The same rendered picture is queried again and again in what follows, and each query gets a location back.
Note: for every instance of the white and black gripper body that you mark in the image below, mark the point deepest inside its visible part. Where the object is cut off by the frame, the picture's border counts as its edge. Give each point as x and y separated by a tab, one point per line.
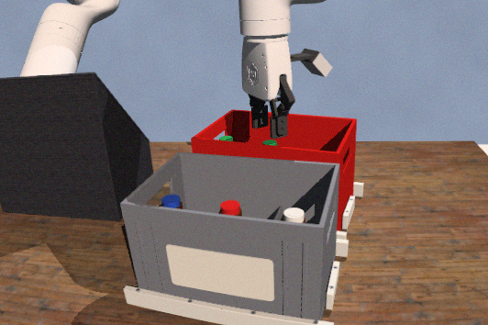
262	64

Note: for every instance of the red bottle with pink label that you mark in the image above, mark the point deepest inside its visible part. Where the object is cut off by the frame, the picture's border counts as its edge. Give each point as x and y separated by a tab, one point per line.
230	207

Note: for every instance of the red crate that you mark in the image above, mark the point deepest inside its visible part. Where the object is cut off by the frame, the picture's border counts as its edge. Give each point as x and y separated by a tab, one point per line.
310	139

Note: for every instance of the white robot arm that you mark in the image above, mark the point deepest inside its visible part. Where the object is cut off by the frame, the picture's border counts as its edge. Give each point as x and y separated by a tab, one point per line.
58	42

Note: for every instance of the grey plastic crate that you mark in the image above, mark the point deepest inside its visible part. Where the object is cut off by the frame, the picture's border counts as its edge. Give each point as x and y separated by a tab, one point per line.
265	264

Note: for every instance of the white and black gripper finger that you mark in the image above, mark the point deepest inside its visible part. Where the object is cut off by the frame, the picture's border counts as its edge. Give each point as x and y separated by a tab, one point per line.
278	121
259	112

